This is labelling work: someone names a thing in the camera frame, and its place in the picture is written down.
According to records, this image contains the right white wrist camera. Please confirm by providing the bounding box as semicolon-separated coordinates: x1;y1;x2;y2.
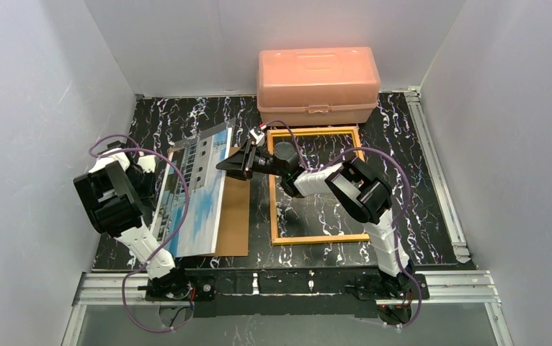
249;127;266;146

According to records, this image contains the building photo print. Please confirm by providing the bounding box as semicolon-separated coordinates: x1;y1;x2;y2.
151;123;232;258

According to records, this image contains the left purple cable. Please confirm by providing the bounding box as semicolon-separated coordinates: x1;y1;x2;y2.
88;134;192;334

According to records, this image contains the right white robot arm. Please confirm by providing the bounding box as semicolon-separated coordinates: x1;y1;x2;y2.
215;141;411;295

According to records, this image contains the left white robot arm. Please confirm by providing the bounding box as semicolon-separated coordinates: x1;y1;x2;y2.
73;141;191;297

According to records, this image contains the brown cardboard backing board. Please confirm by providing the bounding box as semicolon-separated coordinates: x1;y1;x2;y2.
166;145;252;258

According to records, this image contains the yellow wooden picture frame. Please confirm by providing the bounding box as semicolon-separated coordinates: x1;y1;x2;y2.
267;125;370;246

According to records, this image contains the purple cable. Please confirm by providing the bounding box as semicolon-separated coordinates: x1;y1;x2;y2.
262;120;424;330
88;134;192;334

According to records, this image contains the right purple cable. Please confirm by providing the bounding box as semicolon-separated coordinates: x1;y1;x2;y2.
262;120;424;330

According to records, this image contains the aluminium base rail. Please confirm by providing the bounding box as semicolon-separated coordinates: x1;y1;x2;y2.
73;270;502;306

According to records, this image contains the aluminium side rail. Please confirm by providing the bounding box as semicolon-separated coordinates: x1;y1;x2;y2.
404;86;471;264

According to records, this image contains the orange plastic storage box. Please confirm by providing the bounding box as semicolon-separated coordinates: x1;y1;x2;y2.
257;47;381;127

